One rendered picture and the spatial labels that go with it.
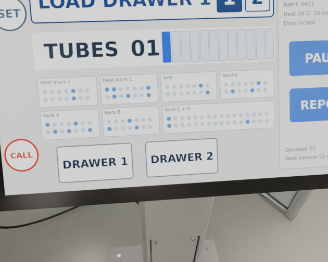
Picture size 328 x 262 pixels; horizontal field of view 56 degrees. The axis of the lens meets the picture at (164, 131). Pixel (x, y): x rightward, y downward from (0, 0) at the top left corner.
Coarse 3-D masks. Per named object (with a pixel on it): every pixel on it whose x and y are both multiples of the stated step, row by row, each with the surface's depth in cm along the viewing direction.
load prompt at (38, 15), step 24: (48, 0) 36; (72, 0) 37; (96, 0) 37; (120, 0) 37; (144, 0) 37; (168, 0) 37; (192, 0) 38; (216, 0) 38; (240, 0) 38; (264, 0) 38
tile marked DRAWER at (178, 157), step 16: (144, 144) 39; (160, 144) 39; (176, 144) 39; (192, 144) 39; (208, 144) 39; (160, 160) 39; (176, 160) 39; (192, 160) 39; (208, 160) 40; (160, 176) 39
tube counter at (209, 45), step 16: (128, 32) 37; (144, 32) 38; (160, 32) 38; (176, 32) 38; (192, 32) 38; (208, 32) 38; (224, 32) 38; (240, 32) 38; (256, 32) 39; (272, 32) 39; (144, 48) 38; (160, 48) 38; (176, 48) 38; (192, 48) 38; (208, 48) 38; (224, 48) 38; (240, 48) 39; (256, 48) 39; (272, 48) 39; (144, 64) 38; (160, 64) 38
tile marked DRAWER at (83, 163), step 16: (96, 144) 38; (112, 144) 38; (128, 144) 39; (64, 160) 38; (80, 160) 38; (96, 160) 38; (112, 160) 39; (128, 160) 39; (64, 176) 38; (80, 176) 38; (96, 176) 39; (112, 176) 39; (128, 176) 39
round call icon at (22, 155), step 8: (8, 144) 37; (16, 144) 38; (24, 144) 38; (32, 144) 38; (8, 152) 38; (16, 152) 38; (24, 152) 38; (32, 152) 38; (8, 160) 38; (16, 160) 38; (24, 160) 38; (32, 160) 38; (40, 160) 38; (8, 168) 38; (16, 168) 38; (24, 168) 38; (32, 168) 38; (40, 168) 38
